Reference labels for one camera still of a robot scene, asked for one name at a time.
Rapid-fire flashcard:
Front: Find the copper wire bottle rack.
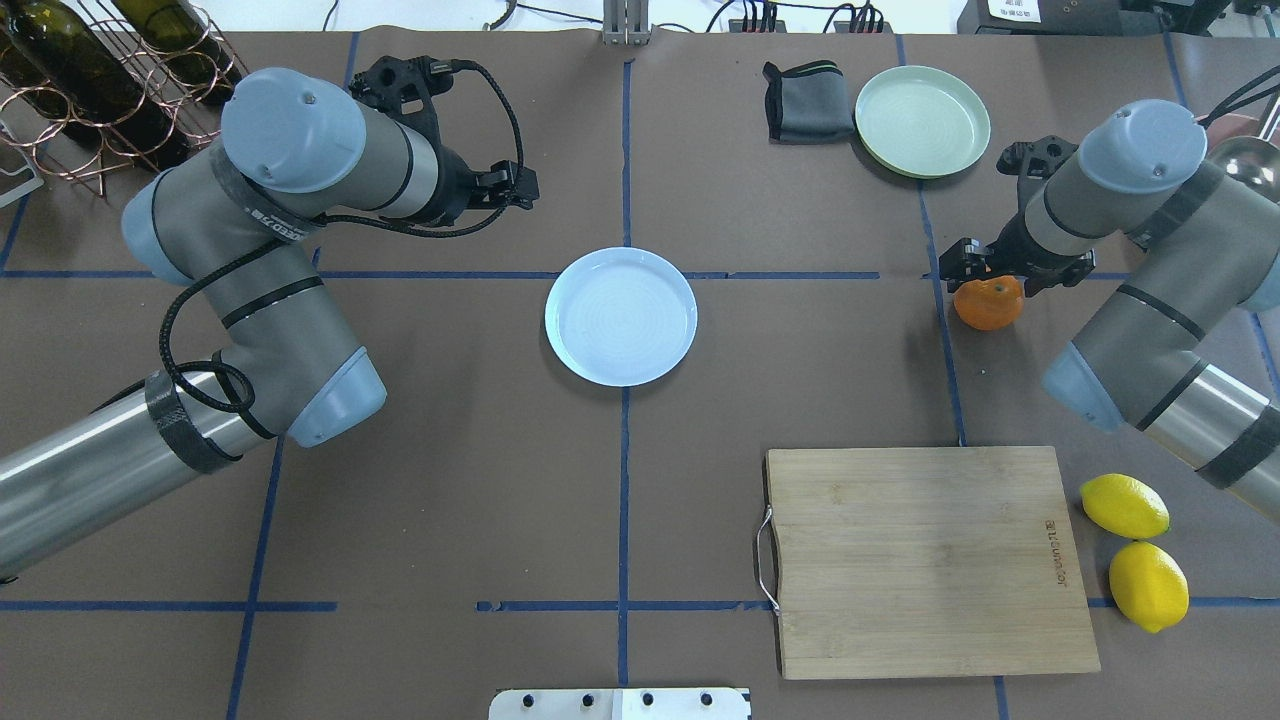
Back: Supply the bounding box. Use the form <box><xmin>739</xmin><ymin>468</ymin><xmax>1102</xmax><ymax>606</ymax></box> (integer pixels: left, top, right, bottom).
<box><xmin>3</xmin><ymin>1</ymin><xmax>244</xmax><ymax>195</ymax></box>

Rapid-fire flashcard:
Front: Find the yellow lemon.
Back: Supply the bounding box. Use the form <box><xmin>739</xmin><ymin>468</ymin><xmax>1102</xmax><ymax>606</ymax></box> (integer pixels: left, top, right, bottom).
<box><xmin>1080</xmin><ymin>473</ymin><xmax>1171</xmax><ymax>541</ymax></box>
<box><xmin>1107</xmin><ymin>541</ymin><xmax>1190</xmax><ymax>634</ymax></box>

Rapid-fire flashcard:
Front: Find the dark folded cloth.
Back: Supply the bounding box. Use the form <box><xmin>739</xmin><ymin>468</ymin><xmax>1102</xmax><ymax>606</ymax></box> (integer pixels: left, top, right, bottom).
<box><xmin>762</xmin><ymin>60</ymin><xmax>856</xmax><ymax>145</ymax></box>

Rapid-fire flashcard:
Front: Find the front dark wine bottle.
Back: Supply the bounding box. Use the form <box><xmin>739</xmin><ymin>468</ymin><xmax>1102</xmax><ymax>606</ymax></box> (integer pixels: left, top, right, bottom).
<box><xmin>3</xmin><ymin>1</ymin><xmax>189</xmax><ymax>170</ymax></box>

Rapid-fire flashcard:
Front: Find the orange fruit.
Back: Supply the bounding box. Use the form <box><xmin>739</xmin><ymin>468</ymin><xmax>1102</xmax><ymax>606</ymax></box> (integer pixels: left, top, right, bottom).
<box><xmin>954</xmin><ymin>275</ymin><xmax>1025</xmax><ymax>331</ymax></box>

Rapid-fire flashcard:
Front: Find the green plate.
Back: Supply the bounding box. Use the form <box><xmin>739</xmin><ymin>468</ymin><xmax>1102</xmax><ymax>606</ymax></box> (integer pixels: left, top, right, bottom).
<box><xmin>854</xmin><ymin>65</ymin><xmax>992</xmax><ymax>181</ymax></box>

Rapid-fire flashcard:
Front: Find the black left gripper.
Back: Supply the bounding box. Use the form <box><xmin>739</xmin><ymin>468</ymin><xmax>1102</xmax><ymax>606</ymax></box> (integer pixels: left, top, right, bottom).
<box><xmin>349</xmin><ymin>55</ymin><xmax>540</xmax><ymax>225</ymax></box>

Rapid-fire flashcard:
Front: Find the middle dark wine bottle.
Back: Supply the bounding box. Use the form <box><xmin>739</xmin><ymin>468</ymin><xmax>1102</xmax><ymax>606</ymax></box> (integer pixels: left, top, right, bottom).
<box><xmin>113</xmin><ymin>1</ymin><xmax>242</xmax><ymax>108</ymax></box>

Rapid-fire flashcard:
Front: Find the dark wine bottle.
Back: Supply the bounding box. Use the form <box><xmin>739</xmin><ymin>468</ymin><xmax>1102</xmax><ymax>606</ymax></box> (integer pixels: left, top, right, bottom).
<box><xmin>3</xmin><ymin>1</ymin><xmax>189</xmax><ymax>170</ymax></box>
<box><xmin>113</xmin><ymin>1</ymin><xmax>242</xmax><ymax>108</ymax></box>

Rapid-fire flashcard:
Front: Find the wooden cutting board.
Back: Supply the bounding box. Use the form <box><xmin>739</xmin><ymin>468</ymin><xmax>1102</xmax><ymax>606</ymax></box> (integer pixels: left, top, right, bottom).
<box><xmin>764</xmin><ymin>446</ymin><xmax>1101</xmax><ymax>682</ymax></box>

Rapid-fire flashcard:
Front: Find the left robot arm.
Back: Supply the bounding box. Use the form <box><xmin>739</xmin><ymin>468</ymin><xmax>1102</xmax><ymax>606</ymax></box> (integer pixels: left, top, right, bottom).
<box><xmin>1</xmin><ymin>56</ymin><xmax>539</xmax><ymax>583</ymax></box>

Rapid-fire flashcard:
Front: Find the left yellow lemon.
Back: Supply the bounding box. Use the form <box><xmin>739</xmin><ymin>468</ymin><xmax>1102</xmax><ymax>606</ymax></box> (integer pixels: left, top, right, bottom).
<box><xmin>1080</xmin><ymin>473</ymin><xmax>1171</xmax><ymax>541</ymax></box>

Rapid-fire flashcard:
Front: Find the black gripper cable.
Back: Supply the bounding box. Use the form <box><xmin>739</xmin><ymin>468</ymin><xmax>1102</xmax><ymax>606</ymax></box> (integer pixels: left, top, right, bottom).
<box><xmin>160</xmin><ymin>58</ymin><xmax>526</xmax><ymax>416</ymax></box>

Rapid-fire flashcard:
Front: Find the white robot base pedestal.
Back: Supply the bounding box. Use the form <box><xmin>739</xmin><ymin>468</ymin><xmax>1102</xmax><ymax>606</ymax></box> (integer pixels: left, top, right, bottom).
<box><xmin>488</xmin><ymin>687</ymin><xmax>753</xmax><ymax>719</ymax></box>

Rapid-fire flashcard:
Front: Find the right yellow lemon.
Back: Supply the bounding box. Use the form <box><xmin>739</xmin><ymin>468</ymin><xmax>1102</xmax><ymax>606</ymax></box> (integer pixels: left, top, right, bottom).
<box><xmin>1107</xmin><ymin>541</ymin><xmax>1190</xmax><ymax>634</ymax></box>

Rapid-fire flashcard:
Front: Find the metal spoon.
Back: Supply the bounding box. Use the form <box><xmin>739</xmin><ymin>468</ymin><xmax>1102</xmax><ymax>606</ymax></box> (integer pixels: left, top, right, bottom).
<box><xmin>1206</xmin><ymin>108</ymin><xmax>1279</xmax><ymax>204</ymax></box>

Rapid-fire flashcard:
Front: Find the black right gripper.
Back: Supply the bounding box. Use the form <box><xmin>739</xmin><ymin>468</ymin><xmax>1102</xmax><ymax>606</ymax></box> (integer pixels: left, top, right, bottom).
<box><xmin>940</xmin><ymin>135</ymin><xmax>1096</xmax><ymax>297</ymax></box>

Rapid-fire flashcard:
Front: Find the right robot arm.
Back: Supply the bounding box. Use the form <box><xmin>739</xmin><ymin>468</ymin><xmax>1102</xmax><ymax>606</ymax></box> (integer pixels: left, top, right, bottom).
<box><xmin>940</xmin><ymin>99</ymin><xmax>1279</xmax><ymax>520</ymax></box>

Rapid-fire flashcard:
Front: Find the black power strip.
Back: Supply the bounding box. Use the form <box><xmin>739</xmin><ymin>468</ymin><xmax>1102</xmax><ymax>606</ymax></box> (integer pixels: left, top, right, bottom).
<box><xmin>705</xmin><ymin>1</ymin><xmax>892</xmax><ymax>35</ymax></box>

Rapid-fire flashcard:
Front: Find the light blue plate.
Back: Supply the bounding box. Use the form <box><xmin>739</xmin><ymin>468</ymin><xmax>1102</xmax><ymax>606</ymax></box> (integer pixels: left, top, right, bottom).
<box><xmin>543</xmin><ymin>247</ymin><xmax>699</xmax><ymax>387</ymax></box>

